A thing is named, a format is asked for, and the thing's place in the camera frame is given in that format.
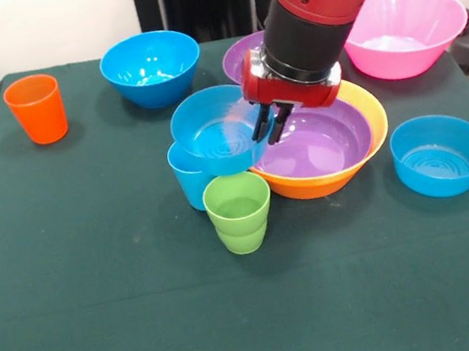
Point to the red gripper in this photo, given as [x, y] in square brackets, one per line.
[288, 92]

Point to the purple plastic bowl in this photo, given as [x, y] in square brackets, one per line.
[328, 142]
[238, 60]

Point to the shallow blue plastic bowl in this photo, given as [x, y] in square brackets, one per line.
[215, 142]
[443, 158]

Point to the light blue plastic cup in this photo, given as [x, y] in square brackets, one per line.
[188, 183]

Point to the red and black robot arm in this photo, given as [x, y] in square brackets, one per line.
[314, 4]

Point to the orange plastic bowl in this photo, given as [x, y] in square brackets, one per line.
[313, 187]

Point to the green plastic cup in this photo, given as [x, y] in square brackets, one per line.
[239, 215]

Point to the deep blue plastic bowl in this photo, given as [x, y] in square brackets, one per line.
[152, 72]

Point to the pink plastic bowl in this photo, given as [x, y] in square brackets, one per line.
[415, 41]

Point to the dark green tablecloth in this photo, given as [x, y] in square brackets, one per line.
[258, 315]

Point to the orange plastic cup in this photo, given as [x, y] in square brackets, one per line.
[37, 114]

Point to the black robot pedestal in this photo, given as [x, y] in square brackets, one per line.
[196, 1]

